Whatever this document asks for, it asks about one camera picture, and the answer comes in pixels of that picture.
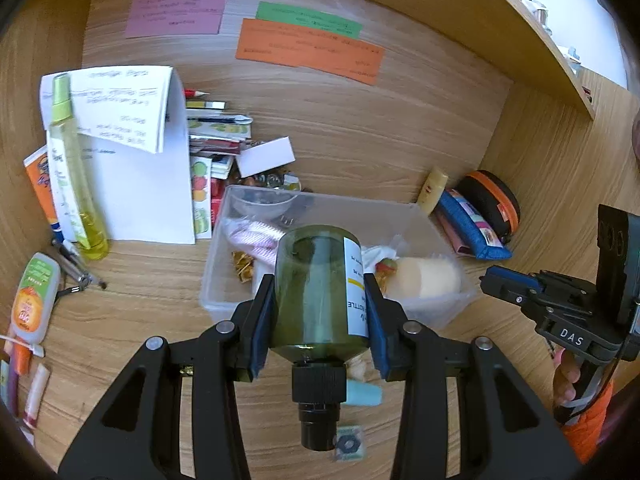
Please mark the fruit sticker sheet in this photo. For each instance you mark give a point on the fruit sticker sheet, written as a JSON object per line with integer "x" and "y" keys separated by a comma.
{"x": 201, "y": 195}

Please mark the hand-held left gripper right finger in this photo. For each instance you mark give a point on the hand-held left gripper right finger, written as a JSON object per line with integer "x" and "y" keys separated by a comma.
{"x": 378, "y": 330}

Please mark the purple marker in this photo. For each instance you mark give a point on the purple marker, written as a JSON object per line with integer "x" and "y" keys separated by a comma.
{"x": 12, "y": 390}

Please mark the orange paper note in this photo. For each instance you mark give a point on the orange paper note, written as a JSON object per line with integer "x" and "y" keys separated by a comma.
{"x": 310, "y": 50}

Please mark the yellow spray bottle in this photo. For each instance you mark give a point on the yellow spray bottle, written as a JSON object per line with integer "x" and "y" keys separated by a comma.
{"x": 75, "y": 175}

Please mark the white red lip balm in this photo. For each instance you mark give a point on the white red lip balm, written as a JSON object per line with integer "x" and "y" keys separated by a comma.
{"x": 37, "y": 392}

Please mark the small glass jar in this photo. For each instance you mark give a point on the small glass jar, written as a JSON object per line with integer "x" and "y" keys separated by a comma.
{"x": 544, "y": 17}

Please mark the light blue cap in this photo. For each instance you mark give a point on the light blue cap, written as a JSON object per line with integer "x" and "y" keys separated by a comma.
{"x": 364, "y": 392}

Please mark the orange marker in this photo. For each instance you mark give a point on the orange marker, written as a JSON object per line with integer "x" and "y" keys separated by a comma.
{"x": 21, "y": 360}

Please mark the orange tube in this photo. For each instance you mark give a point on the orange tube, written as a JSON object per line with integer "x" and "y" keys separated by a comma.
{"x": 40, "y": 175}

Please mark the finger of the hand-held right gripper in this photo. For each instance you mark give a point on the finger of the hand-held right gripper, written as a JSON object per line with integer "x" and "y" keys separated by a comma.
{"x": 515, "y": 279}
{"x": 505, "y": 294}

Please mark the pink paper note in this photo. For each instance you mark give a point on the pink paper note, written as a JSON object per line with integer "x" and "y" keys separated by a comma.
{"x": 175, "y": 7}

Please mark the wooden shelf board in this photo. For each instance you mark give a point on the wooden shelf board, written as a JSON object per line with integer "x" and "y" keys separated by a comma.
{"x": 545, "y": 35}

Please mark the beige round sponge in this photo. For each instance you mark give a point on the beige round sponge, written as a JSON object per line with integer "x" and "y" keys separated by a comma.
{"x": 430, "y": 277}

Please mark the small white box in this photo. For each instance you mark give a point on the small white box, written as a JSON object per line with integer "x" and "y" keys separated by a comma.
{"x": 265, "y": 156}

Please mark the white crumpled cloth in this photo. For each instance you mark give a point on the white crumpled cloth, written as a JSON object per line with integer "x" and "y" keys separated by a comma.
{"x": 385, "y": 252}

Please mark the black orange round case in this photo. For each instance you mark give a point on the black orange round case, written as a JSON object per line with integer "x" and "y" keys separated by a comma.
{"x": 497, "y": 195}

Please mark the pink wallet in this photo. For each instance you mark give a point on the pink wallet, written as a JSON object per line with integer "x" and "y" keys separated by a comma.
{"x": 452, "y": 235}

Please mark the folded white written paper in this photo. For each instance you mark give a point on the folded white written paper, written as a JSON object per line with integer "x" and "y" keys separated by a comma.
{"x": 125, "y": 105}

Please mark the colourful small toy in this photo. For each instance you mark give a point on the colourful small toy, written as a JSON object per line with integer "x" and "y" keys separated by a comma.
{"x": 387, "y": 270}

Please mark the green bottle black cap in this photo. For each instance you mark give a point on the green bottle black cap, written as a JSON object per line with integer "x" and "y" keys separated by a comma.
{"x": 312, "y": 300}

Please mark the blue fabric pouch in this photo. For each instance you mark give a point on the blue fabric pouch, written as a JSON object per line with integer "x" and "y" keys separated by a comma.
{"x": 475, "y": 225}

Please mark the small packet with black nut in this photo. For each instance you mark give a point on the small packet with black nut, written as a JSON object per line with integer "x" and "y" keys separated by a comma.
{"x": 348, "y": 442}

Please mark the pile of metal binder clips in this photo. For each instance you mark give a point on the pile of metal binder clips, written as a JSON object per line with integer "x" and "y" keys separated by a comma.
{"x": 272, "y": 180}

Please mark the small clear bowl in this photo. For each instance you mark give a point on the small clear bowl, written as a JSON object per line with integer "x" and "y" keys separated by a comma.
{"x": 260, "y": 205}

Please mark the cream tube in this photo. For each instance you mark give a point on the cream tube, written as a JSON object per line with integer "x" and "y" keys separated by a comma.
{"x": 432, "y": 190}

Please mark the red pencil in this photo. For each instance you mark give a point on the red pencil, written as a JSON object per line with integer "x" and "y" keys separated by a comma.
{"x": 196, "y": 93}

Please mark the stack of booklets and pens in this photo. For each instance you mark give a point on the stack of booklets and pens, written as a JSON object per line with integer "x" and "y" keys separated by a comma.
{"x": 220, "y": 122}

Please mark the person's right hand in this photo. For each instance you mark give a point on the person's right hand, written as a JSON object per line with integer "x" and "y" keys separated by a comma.
{"x": 565, "y": 377}

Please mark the white paper sheet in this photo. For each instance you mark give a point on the white paper sheet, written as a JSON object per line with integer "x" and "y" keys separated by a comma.
{"x": 145, "y": 195}

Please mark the green paper note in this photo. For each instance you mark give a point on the green paper note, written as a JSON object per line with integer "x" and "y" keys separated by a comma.
{"x": 310, "y": 17}

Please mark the pink striped plastic bag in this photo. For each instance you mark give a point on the pink striped plastic bag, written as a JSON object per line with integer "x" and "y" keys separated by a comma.
{"x": 255, "y": 237}

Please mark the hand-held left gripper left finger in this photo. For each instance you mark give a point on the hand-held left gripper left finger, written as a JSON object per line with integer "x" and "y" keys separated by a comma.
{"x": 262, "y": 327}

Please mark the white bottle orange label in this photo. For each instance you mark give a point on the white bottle orange label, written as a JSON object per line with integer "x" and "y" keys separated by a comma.
{"x": 35, "y": 295}

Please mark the clear plastic storage box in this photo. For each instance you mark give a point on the clear plastic storage box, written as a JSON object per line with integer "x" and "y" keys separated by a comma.
{"x": 220, "y": 280}

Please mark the wooden desktop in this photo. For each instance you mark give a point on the wooden desktop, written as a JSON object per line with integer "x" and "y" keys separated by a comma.
{"x": 150, "y": 290}

